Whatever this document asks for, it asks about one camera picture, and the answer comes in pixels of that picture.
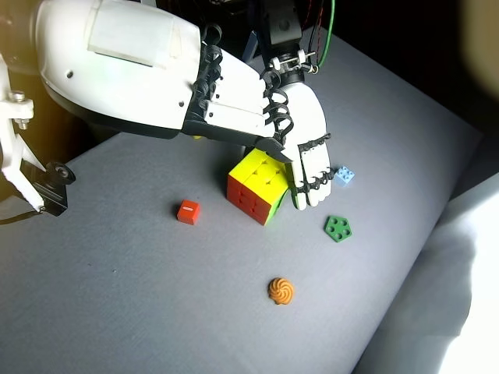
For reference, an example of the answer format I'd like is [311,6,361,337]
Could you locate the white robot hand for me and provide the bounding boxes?
[33,0,297,164]
[278,79,334,211]

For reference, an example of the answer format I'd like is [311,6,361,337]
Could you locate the Rubik's cube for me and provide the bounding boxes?
[226,146,289,227]

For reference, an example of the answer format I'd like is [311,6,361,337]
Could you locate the small red block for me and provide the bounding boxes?
[176,199,201,226]

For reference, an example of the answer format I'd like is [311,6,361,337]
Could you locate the light blue toy brick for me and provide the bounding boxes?
[334,165,356,187]

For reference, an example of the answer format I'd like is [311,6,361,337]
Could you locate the green pentagon block with holes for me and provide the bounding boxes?
[323,215,354,243]

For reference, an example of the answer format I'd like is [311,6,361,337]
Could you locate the orange swirl cookie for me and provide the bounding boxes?
[267,277,296,306]

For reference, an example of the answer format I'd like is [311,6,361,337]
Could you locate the grey table cloth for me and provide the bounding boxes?
[0,25,499,374]

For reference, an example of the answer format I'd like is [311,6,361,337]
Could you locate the blue cable connector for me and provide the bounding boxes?
[244,30,259,63]

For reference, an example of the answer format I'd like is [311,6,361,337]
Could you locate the green cable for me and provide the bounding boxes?
[315,0,337,69]

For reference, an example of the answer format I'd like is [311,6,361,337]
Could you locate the red black braided cable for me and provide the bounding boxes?
[305,0,327,54]

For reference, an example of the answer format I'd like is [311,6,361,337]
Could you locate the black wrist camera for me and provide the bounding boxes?
[19,160,77,218]

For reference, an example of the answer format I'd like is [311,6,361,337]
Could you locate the thin dark camera cable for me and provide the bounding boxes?
[0,208,42,226]

